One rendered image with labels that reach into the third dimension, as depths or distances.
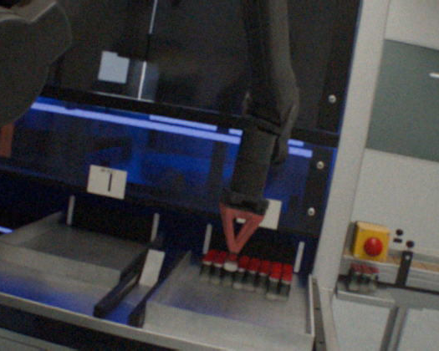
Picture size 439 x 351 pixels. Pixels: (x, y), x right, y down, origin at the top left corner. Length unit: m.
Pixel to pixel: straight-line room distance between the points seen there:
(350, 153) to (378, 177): 4.70
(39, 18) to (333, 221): 0.90
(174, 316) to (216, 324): 0.07
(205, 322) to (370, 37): 0.67
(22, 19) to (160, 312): 0.58
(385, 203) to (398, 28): 1.83
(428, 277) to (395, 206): 4.59
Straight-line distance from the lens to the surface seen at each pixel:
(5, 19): 0.36
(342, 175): 1.17
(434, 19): 6.04
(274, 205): 1.17
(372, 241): 1.16
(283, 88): 0.85
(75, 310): 0.88
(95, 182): 1.24
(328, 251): 1.19
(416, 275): 1.35
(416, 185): 5.94
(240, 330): 0.85
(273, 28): 0.75
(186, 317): 0.85
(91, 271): 1.00
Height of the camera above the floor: 1.23
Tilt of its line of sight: 7 degrees down
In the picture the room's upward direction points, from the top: 10 degrees clockwise
